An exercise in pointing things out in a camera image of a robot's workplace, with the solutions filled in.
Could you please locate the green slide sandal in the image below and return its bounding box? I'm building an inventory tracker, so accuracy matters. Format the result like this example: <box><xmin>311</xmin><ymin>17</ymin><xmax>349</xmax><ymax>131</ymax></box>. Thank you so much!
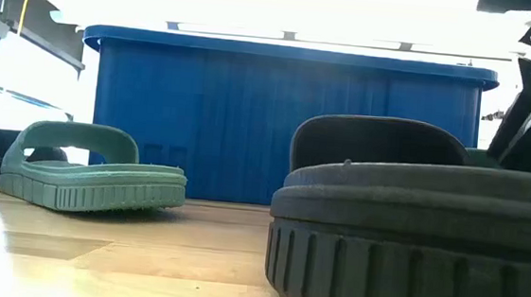
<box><xmin>0</xmin><ymin>115</ymin><xmax>193</xmax><ymax>222</ymax></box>

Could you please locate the blue plastic bin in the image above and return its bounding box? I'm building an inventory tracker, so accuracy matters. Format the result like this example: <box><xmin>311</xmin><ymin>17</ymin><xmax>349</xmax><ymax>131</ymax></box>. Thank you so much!
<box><xmin>70</xmin><ymin>23</ymin><xmax>503</xmax><ymax>224</ymax></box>

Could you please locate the dark metal rack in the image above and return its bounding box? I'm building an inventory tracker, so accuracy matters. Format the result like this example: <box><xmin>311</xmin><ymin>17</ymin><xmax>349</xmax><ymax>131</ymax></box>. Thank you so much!
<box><xmin>0</xmin><ymin>0</ymin><xmax>92</xmax><ymax>79</ymax></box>

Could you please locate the horizontal window rail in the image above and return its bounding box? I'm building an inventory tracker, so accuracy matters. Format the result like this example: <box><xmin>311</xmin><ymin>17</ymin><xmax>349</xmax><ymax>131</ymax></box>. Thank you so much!
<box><xmin>165</xmin><ymin>20</ymin><xmax>515</xmax><ymax>62</ymax></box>

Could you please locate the thin dark shelf rail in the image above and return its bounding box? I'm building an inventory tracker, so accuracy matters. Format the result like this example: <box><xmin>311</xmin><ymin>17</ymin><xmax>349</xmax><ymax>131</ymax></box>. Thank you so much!
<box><xmin>0</xmin><ymin>78</ymin><xmax>78</xmax><ymax>124</ymax></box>

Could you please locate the yellow hanging cable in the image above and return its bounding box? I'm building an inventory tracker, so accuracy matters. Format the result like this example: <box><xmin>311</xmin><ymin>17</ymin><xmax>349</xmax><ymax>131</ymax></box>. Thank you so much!
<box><xmin>15</xmin><ymin>0</ymin><xmax>32</xmax><ymax>39</ymax></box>

